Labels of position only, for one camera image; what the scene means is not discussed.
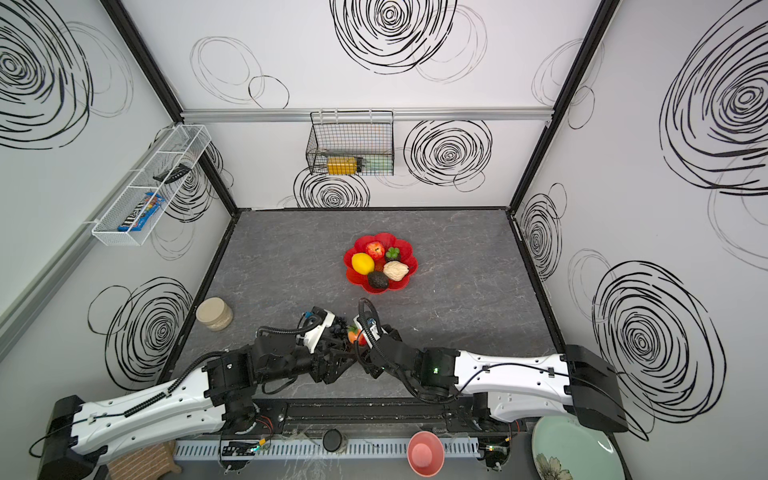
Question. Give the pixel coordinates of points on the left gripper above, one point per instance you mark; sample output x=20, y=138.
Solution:
x=332, y=350

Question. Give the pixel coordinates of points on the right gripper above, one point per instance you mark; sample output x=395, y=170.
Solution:
x=372, y=346

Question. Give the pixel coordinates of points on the dark avocado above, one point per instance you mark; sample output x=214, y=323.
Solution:
x=377, y=280

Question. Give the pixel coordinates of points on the cream starfruit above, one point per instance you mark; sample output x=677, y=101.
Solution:
x=395, y=271

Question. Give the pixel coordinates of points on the red flower fruit bowl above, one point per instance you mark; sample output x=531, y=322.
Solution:
x=388, y=240

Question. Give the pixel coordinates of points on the yellow lemon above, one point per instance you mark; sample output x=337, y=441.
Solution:
x=363, y=264

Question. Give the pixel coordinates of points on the dark mangosteen with green leaves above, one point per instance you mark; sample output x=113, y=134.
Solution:
x=392, y=254

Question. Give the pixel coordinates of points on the red apple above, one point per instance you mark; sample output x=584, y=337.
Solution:
x=376, y=250

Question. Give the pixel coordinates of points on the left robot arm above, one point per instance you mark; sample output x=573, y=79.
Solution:
x=216, y=394

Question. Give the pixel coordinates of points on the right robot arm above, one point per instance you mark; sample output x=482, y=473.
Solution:
x=576, y=382

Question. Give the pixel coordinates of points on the black round knob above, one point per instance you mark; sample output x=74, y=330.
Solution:
x=333, y=441

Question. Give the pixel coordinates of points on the pink cup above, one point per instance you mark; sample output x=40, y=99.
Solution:
x=425, y=454

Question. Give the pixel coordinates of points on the beige round container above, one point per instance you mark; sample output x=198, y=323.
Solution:
x=215, y=314

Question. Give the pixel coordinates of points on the yellow box in basket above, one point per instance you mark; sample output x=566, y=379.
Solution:
x=342, y=165

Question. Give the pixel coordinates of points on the green bottle in basket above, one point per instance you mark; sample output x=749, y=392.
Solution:
x=377, y=165

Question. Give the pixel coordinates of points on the green floral plate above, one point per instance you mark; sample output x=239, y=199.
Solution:
x=563, y=449

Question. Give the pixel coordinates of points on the brown woven mat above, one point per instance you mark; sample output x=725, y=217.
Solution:
x=149, y=463

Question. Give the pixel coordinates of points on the blue candy packet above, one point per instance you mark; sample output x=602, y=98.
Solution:
x=149, y=204

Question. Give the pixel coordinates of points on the black remote control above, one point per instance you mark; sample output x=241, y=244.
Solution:
x=172, y=175

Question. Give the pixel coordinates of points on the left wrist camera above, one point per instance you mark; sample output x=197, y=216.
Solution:
x=315, y=323

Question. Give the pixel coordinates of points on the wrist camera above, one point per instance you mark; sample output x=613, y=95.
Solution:
x=367, y=327
x=315, y=323

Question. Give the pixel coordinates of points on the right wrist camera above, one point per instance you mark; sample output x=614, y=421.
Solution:
x=367, y=327

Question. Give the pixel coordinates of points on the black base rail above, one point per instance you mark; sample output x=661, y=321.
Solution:
x=468, y=414

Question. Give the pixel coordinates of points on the white slotted cable duct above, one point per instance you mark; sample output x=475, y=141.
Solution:
x=306, y=449

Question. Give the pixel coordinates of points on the black wire basket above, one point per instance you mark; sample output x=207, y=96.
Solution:
x=348, y=133

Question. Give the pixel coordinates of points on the white wire shelf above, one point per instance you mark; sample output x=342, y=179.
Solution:
x=178, y=144

